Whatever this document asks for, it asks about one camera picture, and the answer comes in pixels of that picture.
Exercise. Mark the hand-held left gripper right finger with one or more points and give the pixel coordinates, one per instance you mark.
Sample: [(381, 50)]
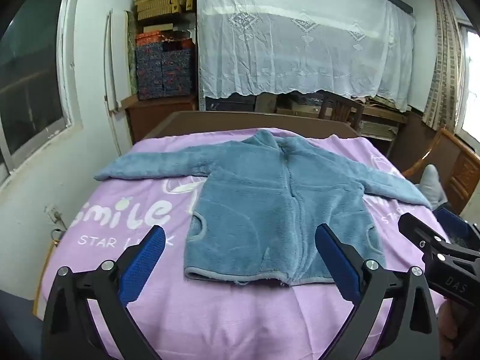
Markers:
[(337, 262)]

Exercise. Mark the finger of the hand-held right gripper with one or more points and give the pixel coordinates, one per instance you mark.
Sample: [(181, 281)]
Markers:
[(420, 232)]

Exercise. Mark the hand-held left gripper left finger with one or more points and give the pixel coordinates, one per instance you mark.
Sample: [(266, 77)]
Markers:
[(144, 262)]

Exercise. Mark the blue fleece jacket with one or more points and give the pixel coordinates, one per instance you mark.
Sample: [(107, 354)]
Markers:
[(262, 202)]

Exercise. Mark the person's right hand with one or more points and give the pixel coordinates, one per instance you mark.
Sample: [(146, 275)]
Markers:
[(450, 326)]

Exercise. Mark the blue bin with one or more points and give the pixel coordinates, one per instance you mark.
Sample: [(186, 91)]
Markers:
[(450, 223)]

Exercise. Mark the grey cloth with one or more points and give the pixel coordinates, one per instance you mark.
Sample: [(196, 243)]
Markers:
[(431, 187)]

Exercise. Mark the purple printed bed sheet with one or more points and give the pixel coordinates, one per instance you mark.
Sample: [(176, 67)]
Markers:
[(225, 315)]

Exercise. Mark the wooden desk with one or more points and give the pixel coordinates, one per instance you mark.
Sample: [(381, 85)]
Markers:
[(378, 114)]

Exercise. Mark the wooden cabinet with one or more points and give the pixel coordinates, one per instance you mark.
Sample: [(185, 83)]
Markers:
[(157, 116)]

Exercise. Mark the dark wooden chair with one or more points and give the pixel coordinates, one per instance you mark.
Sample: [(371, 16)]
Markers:
[(339, 108)]

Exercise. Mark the bright window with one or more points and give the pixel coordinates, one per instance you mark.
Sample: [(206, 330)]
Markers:
[(473, 82)]

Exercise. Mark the brown bed board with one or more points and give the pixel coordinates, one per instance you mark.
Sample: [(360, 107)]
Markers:
[(225, 120)]

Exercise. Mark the beige patterned curtain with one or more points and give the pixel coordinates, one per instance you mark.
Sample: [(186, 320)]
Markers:
[(446, 63)]

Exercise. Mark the stack of patterned boxes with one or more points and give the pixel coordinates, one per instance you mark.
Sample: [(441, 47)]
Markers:
[(165, 71)]

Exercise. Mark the white lace curtain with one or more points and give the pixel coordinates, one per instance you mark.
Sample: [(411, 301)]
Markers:
[(300, 45)]

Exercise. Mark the stack of yellow boxes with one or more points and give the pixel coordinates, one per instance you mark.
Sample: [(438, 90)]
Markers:
[(157, 2)]

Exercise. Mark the wall socket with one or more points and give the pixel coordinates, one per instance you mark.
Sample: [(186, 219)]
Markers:
[(54, 215)]

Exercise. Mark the white wall conduit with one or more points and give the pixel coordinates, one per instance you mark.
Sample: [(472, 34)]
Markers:
[(110, 63)]

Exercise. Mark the window with white frame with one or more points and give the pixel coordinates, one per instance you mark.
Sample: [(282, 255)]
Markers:
[(30, 82)]

